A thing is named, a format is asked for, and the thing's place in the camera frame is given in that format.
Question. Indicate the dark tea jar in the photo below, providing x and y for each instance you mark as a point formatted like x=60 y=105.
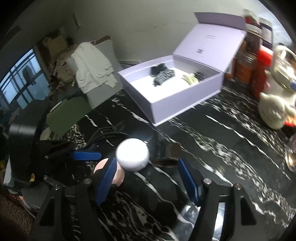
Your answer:
x=253 y=38

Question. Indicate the purple label jar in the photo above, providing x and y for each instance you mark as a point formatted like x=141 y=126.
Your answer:
x=267 y=33

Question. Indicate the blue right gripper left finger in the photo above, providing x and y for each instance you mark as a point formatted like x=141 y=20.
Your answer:
x=101 y=187

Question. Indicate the grey upholstered chair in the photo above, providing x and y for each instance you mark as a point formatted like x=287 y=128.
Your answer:
x=98 y=95

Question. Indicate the red tin canister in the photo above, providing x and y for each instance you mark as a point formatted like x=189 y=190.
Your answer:
x=262 y=63

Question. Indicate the white cartoon water bottle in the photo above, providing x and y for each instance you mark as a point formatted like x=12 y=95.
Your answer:
x=277 y=101

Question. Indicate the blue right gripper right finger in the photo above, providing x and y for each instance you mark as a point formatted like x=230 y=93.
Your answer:
x=192 y=188

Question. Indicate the cream hair claw clip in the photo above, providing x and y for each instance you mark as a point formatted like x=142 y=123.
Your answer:
x=190 y=79

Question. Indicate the black white gingham scrunchie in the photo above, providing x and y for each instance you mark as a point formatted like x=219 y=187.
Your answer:
x=163 y=76

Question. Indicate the white garment on chair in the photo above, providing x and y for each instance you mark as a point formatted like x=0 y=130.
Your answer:
x=93 y=68

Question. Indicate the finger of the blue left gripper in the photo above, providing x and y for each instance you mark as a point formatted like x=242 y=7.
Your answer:
x=86 y=155

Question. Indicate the orange contents jar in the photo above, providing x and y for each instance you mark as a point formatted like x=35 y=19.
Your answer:
x=244 y=67

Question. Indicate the pink round cosmetic jar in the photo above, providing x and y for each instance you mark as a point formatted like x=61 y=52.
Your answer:
x=114 y=174

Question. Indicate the black bow hair clip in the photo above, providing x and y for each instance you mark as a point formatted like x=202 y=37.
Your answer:
x=159 y=70

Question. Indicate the lavender open gift box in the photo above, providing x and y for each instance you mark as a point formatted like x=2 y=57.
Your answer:
x=209 y=48

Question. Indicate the black banana hair clip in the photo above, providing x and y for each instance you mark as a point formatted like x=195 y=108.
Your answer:
x=103 y=133

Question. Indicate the white round cosmetic jar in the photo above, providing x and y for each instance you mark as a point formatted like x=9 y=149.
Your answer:
x=132 y=154

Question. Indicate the red dried-fruit jar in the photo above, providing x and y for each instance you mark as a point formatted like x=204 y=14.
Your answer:
x=250 y=17

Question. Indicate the clear glass cup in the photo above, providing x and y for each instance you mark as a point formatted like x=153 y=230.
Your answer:
x=290 y=158

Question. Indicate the window with railing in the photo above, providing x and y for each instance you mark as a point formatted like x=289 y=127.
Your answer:
x=24 y=82

